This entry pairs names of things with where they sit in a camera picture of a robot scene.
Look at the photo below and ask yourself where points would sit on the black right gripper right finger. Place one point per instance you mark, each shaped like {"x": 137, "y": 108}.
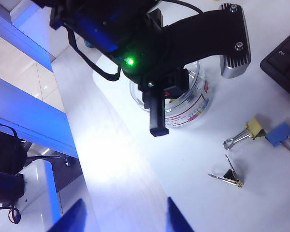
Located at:
{"x": 176, "y": 217}

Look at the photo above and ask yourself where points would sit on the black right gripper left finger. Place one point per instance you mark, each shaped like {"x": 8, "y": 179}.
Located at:
{"x": 72, "y": 220}

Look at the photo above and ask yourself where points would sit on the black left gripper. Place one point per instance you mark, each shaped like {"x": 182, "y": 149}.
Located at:
{"x": 159, "y": 84}

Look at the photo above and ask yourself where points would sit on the round transparent plastic jar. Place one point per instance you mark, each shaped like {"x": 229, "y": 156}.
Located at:
{"x": 191, "y": 106}

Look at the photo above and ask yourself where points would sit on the yellow binder clip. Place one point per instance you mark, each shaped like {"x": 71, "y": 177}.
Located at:
{"x": 232, "y": 177}
{"x": 255, "y": 126}

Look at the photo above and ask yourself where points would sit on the black robot base housing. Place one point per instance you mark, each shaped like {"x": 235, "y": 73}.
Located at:
{"x": 4, "y": 157}

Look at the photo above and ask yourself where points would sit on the white desk riser board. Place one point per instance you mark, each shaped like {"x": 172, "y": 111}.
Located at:
{"x": 232, "y": 205}

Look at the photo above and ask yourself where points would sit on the black computer keyboard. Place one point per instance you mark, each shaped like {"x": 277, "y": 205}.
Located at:
{"x": 285, "y": 65}

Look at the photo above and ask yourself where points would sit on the blue binder clip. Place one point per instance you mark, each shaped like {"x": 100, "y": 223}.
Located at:
{"x": 279, "y": 134}

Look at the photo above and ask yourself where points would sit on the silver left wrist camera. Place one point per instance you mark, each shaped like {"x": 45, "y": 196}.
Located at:
{"x": 207, "y": 33}

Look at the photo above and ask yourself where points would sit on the blue metal frame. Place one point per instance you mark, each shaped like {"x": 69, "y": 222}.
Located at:
{"x": 26, "y": 113}

